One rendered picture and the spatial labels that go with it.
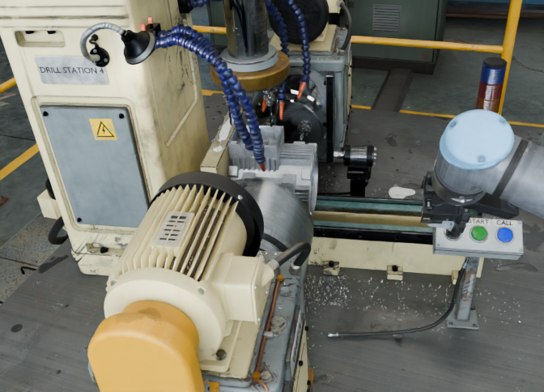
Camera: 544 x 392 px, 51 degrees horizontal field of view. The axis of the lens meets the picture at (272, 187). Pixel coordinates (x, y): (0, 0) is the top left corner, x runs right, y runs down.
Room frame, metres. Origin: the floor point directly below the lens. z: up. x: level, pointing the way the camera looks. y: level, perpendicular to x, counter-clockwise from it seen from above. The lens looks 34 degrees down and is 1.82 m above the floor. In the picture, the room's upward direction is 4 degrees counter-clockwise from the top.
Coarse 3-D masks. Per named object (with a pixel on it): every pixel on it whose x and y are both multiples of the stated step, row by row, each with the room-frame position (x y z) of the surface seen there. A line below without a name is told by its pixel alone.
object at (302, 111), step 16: (288, 80) 1.48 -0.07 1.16; (320, 80) 1.53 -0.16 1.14; (256, 96) 1.48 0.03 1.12; (288, 96) 1.42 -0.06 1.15; (304, 96) 1.41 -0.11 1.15; (320, 96) 1.44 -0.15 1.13; (256, 112) 1.44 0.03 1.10; (272, 112) 1.42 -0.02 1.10; (288, 112) 1.41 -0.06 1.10; (304, 112) 1.40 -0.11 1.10; (320, 112) 1.40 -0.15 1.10; (336, 112) 1.52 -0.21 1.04; (288, 128) 1.41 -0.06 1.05; (304, 128) 1.37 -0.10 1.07; (320, 128) 1.39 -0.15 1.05; (320, 144) 1.40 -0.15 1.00
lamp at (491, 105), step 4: (480, 100) 1.37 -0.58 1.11; (484, 100) 1.37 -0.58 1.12; (488, 100) 1.36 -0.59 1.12; (492, 100) 1.36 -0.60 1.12; (496, 100) 1.36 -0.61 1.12; (476, 104) 1.39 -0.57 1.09; (480, 104) 1.37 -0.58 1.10; (484, 104) 1.36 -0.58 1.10; (488, 104) 1.36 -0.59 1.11; (492, 104) 1.36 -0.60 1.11; (496, 104) 1.36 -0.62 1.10; (476, 108) 1.39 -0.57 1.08; (480, 108) 1.37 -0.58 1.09; (484, 108) 1.36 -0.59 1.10; (488, 108) 1.36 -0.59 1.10; (492, 108) 1.36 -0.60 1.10; (496, 108) 1.36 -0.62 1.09; (496, 112) 1.36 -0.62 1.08
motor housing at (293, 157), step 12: (288, 144) 1.23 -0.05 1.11; (300, 144) 1.23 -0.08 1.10; (312, 144) 1.23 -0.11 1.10; (288, 156) 1.18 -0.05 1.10; (300, 156) 1.17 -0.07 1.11; (312, 156) 1.18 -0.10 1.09; (240, 168) 1.18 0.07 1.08; (288, 168) 1.16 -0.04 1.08; (300, 168) 1.15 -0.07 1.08; (312, 168) 1.27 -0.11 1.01; (276, 180) 1.14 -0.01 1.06; (300, 180) 1.13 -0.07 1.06; (312, 180) 1.26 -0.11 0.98; (300, 192) 1.11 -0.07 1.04; (312, 192) 1.23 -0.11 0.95; (312, 204) 1.20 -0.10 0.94; (312, 216) 1.16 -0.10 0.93
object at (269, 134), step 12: (264, 132) 1.26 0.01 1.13; (276, 132) 1.24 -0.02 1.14; (228, 144) 1.19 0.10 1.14; (240, 144) 1.18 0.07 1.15; (264, 144) 1.20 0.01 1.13; (276, 144) 1.17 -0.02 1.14; (240, 156) 1.18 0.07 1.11; (252, 156) 1.17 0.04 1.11; (276, 156) 1.16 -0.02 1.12; (252, 168) 1.17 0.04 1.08; (276, 168) 1.16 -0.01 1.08
